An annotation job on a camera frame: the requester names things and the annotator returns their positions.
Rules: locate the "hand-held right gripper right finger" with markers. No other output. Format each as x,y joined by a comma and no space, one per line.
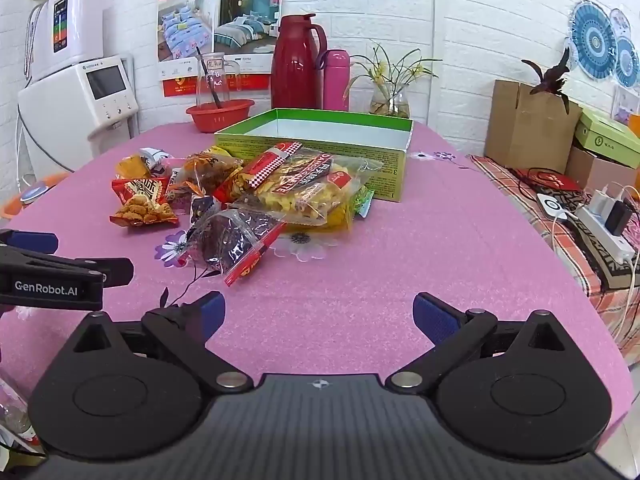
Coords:
430,316

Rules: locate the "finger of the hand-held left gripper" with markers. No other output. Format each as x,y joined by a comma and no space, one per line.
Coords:
117,270
30,242

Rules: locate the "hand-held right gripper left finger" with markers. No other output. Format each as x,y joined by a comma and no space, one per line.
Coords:
212,312

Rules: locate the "clear bag of dark fruit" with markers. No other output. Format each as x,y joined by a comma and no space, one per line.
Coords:
230,240

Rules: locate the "yellow snack packet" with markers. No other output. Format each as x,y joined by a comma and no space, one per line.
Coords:
337,217

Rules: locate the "clear bag of orange-brown snacks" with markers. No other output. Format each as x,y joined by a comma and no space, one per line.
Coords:
210,170

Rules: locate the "clear bag of yellow chips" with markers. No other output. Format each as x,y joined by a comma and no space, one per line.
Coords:
300,185

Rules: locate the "green cardboard box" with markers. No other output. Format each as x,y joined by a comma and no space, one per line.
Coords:
350,135

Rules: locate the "orange plastic stool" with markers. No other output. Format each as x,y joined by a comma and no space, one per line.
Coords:
35,195

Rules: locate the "red snack packet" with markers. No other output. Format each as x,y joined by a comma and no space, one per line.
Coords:
142,202

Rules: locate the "pink floral tablecloth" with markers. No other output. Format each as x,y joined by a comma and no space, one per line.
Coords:
360,270

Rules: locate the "orange snack packet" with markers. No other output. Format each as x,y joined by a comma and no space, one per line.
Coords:
132,167

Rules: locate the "small dark candy packet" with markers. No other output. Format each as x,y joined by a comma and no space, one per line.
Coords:
200,205

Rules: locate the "clear plastic bottle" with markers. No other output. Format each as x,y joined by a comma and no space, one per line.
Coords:
12,405

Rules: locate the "green snack packet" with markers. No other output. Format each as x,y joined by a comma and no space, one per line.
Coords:
365,202

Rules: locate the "white water dispenser with screen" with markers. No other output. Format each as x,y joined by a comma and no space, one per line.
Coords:
70,110

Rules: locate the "plaid cloth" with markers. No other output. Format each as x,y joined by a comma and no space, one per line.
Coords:
575,260

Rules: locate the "white round charging pad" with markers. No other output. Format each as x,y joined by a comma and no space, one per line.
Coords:
552,207

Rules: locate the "black patterned pouch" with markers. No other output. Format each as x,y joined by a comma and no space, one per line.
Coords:
607,272

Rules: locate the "red plastic basin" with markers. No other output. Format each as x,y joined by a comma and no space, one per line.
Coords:
220,117

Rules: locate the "red pouch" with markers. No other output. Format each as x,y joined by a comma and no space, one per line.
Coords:
555,181

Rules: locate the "white power strip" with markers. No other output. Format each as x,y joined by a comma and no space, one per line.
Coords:
602,240

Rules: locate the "white charger plug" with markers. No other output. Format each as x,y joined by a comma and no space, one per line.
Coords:
600,201

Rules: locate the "brown cardboard box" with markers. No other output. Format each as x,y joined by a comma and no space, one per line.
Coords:
525,130

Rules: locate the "dark stirring stick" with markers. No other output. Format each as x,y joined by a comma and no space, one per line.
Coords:
210,80

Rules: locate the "black charger plug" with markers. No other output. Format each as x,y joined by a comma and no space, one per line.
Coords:
619,217

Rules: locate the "clear glass pitcher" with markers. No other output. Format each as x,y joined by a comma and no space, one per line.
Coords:
217,80

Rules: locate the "glass vase with plant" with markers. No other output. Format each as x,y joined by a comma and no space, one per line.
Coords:
390,100

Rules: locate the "tan cardboard box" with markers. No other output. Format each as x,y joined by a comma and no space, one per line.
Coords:
595,165

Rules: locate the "green shoe box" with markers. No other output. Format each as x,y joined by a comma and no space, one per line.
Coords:
607,135

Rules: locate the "pink thermos bottle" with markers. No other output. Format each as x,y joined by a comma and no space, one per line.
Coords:
336,80

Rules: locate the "dark red thermos jug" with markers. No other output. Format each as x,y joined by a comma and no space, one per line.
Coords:
295,70

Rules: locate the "dark purple plant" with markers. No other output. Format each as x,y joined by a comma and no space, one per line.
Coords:
550,77

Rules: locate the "white wall water purifier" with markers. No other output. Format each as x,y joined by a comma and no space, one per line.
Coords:
65,25

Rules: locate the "bedding wall poster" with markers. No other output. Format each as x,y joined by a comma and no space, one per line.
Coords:
225,35

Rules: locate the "large blue wall plate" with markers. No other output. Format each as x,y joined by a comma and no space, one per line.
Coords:
592,40

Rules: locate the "medium blue wall plate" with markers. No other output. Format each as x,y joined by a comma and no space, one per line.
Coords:
627,62

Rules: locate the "small pale wall plate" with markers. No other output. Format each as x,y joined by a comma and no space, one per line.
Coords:
620,24

